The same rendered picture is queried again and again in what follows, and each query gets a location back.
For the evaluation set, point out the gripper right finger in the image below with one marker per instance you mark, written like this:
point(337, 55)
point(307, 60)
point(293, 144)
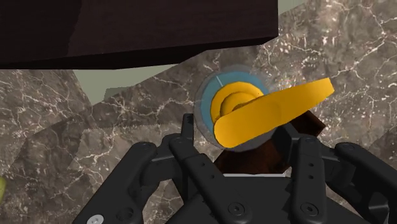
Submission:
point(307, 173)

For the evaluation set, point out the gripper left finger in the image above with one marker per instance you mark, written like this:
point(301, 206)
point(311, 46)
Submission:
point(198, 167)

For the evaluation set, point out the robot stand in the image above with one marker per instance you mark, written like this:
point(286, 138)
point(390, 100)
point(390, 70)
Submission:
point(139, 28)

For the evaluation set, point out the yellow-green object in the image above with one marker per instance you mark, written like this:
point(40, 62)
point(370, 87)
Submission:
point(2, 189)

